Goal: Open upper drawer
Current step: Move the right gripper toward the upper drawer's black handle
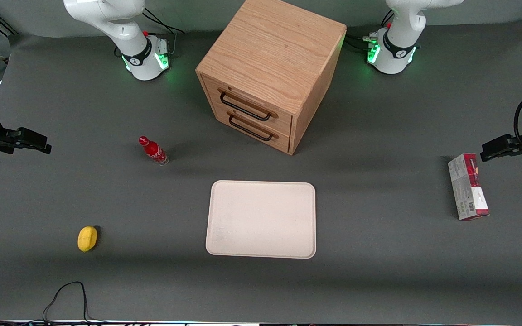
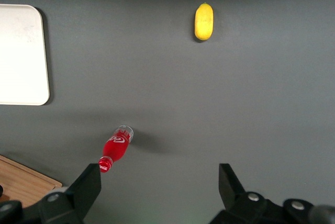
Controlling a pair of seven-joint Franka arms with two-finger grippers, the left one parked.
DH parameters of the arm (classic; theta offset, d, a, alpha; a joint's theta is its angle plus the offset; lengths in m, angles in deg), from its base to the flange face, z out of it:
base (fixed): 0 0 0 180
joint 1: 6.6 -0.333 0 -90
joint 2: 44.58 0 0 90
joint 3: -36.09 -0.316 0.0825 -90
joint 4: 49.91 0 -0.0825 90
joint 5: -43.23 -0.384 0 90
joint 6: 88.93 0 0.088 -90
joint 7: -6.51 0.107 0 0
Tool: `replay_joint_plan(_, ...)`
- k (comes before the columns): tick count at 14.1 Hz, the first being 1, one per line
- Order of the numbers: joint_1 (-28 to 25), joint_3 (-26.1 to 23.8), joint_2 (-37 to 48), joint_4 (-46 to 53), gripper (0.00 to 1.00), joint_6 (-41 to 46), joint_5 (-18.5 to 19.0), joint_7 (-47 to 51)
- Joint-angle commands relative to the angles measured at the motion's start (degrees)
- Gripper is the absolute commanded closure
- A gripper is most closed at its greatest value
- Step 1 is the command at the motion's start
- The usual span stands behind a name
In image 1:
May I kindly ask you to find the wooden drawer with knot mark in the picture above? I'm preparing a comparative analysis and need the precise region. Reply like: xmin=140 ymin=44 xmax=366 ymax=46
xmin=201 ymin=75 xmax=294 ymax=135

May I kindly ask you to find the black wire drawer handle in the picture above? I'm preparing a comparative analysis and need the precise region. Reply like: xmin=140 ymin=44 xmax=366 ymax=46
xmin=218 ymin=87 xmax=279 ymax=122
xmin=227 ymin=111 xmax=280 ymax=142

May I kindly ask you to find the wooden drawer cabinet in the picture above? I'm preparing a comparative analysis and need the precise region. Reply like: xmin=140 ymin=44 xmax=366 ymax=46
xmin=195 ymin=0 xmax=347 ymax=156

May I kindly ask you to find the grey and red carton box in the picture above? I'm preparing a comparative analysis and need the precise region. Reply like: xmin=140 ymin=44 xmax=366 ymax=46
xmin=447 ymin=153 xmax=491 ymax=221

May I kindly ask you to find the yellow lemon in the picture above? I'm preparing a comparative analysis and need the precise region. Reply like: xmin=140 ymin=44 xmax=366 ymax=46
xmin=77 ymin=226 xmax=98 ymax=252

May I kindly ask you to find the red cola bottle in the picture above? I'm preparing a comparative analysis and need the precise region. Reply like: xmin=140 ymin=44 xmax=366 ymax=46
xmin=138 ymin=135 xmax=170 ymax=166

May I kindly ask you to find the beige rectangular tray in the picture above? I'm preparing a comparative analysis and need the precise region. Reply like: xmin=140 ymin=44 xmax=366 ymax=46
xmin=205 ymin=180 xmax=317 ymax=259

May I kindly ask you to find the black floor cable loop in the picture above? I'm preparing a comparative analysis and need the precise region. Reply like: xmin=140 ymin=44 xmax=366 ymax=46
xmin=42 ymin=281 xmax=107 ymax=326

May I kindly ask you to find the black base cable bundle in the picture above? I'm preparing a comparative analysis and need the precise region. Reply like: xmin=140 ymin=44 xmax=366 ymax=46
xmin=345 ymin=9 xmax=380 ymax=53
xmin=142 ymin=7 xmax=185 ymax=56

